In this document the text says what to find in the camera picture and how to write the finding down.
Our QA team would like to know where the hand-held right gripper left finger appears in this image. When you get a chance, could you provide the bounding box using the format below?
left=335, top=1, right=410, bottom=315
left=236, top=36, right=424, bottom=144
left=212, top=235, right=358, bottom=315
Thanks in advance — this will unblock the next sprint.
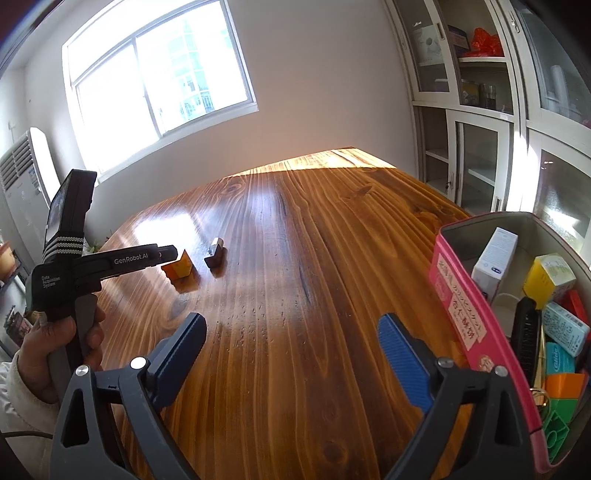
left=50, top=312, right=208, bottom=480

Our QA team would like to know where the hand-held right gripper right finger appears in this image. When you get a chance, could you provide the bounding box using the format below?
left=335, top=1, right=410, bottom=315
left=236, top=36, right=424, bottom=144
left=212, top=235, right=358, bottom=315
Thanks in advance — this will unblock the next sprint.
left=378, top=313, right=543, bottom=480

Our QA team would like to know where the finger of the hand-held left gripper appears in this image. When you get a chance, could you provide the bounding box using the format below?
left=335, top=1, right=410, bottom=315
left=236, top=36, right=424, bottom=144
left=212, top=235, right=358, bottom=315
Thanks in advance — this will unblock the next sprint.
left=150, top=244, right=178, bottom=267

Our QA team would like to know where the orange yellow building brick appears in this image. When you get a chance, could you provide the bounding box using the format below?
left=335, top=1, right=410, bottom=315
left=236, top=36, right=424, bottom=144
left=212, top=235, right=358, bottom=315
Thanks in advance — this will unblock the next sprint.
left=161, top=249, right=195, bottom=280

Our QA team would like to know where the pink cardboard box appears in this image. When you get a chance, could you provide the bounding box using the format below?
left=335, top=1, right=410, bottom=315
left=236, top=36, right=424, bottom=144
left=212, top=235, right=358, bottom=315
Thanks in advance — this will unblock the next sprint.
left=427, top=211, right=591, bottom=475

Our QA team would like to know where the black comb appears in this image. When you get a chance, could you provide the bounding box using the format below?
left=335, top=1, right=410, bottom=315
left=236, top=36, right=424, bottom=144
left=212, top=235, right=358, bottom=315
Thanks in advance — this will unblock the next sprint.
left=509, top=296, right=542, bottom=384

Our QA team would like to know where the white red medicine box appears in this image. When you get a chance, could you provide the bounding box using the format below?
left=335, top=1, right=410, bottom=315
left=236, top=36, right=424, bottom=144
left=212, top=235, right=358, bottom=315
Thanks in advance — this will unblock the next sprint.
left=471, top=227, right=519, bottom=303

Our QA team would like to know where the orange green building brick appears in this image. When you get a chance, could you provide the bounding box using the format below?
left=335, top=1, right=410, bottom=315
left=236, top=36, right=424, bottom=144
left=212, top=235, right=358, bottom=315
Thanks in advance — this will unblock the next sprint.
left=542, top=370, right=589, bottom=466

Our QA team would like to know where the white barcode tube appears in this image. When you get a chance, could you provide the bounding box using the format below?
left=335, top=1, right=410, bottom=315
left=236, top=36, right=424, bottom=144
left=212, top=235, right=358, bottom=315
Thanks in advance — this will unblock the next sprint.
left=541, top=302, right=590, bottom=357

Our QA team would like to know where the person's left forearm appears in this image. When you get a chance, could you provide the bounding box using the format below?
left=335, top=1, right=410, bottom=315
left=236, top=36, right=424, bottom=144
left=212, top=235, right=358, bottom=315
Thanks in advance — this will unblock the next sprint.
left=0, top=353, right=61, bottom=437

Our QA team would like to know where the wooden desktop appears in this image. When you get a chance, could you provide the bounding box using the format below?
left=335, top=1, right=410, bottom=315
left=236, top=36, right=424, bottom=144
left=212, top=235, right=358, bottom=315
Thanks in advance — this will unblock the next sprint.
left=95, top=147, right=483, bottom=480

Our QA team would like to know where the person's left hand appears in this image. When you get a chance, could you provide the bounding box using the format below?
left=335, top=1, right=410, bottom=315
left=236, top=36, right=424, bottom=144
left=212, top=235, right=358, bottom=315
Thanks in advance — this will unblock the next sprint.
left=14, top=302, right=106, bottom=402

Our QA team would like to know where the white air conditioner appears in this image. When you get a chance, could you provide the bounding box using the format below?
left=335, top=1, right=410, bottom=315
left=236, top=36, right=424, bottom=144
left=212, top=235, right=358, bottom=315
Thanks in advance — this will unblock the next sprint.
left=0, top=128, right=61, bottom=259

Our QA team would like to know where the teal dental floss case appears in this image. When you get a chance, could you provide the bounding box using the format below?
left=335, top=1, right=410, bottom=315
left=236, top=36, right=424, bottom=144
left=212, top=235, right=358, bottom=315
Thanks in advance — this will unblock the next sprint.
left=544, top=342, right=578, bottom=374

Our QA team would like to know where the small printed carton box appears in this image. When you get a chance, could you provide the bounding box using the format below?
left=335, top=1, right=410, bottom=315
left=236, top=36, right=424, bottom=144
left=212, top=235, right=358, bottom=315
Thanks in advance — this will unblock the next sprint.
left=523, top=253, right=577, bottom=297

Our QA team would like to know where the window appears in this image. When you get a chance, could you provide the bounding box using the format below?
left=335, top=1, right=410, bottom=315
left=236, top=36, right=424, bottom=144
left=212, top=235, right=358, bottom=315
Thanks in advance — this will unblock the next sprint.
left=62, top=0, right=259, bottom=174

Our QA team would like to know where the grey glass-door cabinet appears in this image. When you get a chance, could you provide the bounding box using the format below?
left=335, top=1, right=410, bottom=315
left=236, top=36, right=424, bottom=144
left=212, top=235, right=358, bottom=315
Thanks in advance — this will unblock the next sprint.
left=383, top=0, right=591, bottom=273

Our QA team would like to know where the white box behind glass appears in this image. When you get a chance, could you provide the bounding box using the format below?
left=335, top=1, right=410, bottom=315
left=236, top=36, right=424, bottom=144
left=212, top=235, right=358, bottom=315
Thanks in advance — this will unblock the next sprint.
left=412, top=23, right=439, bottom=63

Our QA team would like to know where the red plastic bag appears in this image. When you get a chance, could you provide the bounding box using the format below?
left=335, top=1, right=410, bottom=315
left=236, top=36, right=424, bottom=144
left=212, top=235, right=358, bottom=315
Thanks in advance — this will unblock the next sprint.
left=468, top=27, right=504, bottom=57

